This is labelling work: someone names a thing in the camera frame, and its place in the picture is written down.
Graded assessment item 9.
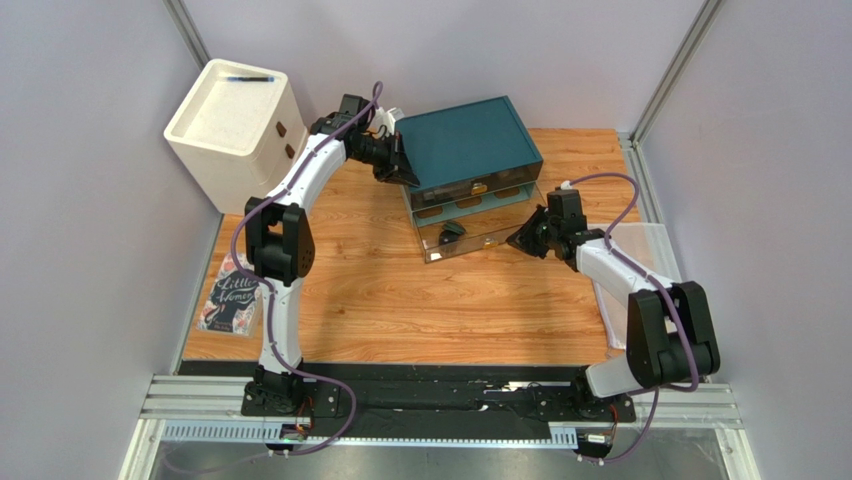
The dark green round compact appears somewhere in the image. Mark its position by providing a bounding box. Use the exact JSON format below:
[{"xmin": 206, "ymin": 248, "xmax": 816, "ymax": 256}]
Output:
[{"xmin": 442, "ymin": 221, "xmax": 466, "ymax": 236}]

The teal drawer organizer box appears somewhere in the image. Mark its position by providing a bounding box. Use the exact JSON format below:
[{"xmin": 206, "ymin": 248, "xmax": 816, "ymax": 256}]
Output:
[{"xmin": 396, "ymin": 96, "xmax": 543, "ymax": 189}]

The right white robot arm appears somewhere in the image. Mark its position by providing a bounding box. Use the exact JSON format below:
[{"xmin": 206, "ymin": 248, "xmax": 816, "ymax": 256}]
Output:
[{"xmin": 507, "ymin": 189, "xmax": 721, "ymax": 415}]

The Little Women book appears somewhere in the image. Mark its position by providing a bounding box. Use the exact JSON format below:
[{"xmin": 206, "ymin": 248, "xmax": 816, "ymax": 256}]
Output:
[{"xmin": 195, "ymin": 253, "xmax": 262, "ymax": 338}]

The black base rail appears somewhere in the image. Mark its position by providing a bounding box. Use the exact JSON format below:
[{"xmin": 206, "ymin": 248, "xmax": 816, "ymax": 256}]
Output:
[{"xmin": 241, "ymin": 363, "xmax": 637, "ymax": 423}]

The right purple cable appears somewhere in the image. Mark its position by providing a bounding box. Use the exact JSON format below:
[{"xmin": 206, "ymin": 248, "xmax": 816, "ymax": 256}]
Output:
[{"xmin": 560, "ymin": 171, "xmax": 702, "ymax": 466}]

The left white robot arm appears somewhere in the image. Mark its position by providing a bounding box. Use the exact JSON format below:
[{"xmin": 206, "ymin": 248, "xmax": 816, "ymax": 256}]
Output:
[{"xmin": 240, "ymin": 95, "xmax": 420, "ymax": 416}]

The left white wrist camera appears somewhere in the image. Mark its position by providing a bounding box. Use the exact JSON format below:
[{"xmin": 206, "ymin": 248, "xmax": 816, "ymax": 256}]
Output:
[{"xmin": 377, "ymin": 107, "xmax": 405, "ymax": 135}]

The white drawer cabinet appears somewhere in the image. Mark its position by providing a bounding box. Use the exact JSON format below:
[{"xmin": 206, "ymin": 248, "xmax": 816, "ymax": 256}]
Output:
[{"xmin": 164, "ymin": 59, "xmax": 309, "ymax": 215}]

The black round cap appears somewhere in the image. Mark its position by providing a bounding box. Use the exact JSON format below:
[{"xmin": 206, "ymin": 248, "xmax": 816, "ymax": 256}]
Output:
[{"xmin": 438, "ymin": 230, "xmax": 461, "ymax": 246}]

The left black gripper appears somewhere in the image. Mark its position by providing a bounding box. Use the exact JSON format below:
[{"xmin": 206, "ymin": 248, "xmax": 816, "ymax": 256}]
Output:
[{"xmin": 350, "ymin": 132, "xmax": 420, "ymax": 189}]

